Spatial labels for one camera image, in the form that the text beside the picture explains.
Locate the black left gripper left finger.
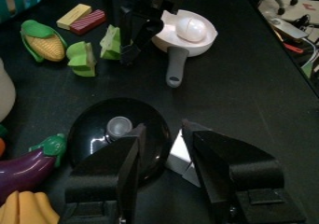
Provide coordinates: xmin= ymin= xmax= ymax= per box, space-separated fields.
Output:
xmin=58 ymin=122 xmax=148 ymax=224

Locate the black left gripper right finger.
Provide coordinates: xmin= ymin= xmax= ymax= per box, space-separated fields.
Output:
xmin=180 ymin=119 xmax=309 ymax=224

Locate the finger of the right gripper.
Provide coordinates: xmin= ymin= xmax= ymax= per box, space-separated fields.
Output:
xmin=133 ymin=17 xmax=165 ymax=49
xmin=118 ymin=6 xmax=142 ymax=66

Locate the green starfruit toy piece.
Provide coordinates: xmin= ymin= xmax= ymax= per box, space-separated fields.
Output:
xmin=65 ymin=40 xmax=98 ymax=78
xmin=98 ymin=23 xmax=122 ymax=61

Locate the white toy egg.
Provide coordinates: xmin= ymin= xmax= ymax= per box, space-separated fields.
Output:
xmin=175 ymin=17 xmax=208 ymax=44

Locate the red striped wooden block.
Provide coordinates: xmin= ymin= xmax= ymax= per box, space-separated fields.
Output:
xmin=68 ymin=8 xmax=106 ymax=36

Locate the white wedge block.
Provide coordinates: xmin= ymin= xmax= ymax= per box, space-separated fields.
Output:
xmin=164 ymin=129 xmax=201 ymax=189

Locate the yellow wooden block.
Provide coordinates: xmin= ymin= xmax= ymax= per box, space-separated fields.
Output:
xmin=54 ymin=3 xmax=93 ymax=31

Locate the black bowl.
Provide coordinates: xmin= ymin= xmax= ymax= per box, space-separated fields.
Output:
xmin=65 ymin=97 xmax=173 ymax=187

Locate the purple toy eggplant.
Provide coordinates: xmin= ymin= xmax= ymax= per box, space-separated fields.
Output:
xmin=0 ymin=133 xmax=68 ymax=205

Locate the toy corn with green husk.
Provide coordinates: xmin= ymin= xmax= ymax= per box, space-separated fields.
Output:
xmin=18 ymin=19 xmax=68 ymax=63

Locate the yellow toy banana bunch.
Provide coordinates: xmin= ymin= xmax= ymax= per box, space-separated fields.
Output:
xmin=0 ymin=189 xmax=61 ymax=224

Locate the grey flat device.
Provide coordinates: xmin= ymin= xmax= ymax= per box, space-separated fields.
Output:
xmin=268 ymin=17 xmax=309 ymax=42

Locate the office chair base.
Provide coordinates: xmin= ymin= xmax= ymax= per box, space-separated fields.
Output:
xmin=272 ymin=0 xmax=300 ymax=16

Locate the white rounded toy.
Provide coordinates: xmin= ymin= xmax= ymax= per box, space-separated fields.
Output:
xmin=0 ymin=57 xmax=17 ymax=123

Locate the red tool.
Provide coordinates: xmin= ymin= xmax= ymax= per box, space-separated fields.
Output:
xmin=283 ymin=42 xmax=305 ymax=55

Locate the white pan with grey handle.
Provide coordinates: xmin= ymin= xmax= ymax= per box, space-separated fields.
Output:
xmin=149 ymin=9 xmax=219 ymax=89

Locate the white cable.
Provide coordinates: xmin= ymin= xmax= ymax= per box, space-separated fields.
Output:
xmin=299 ymin=36 xmax=319 ymax=71

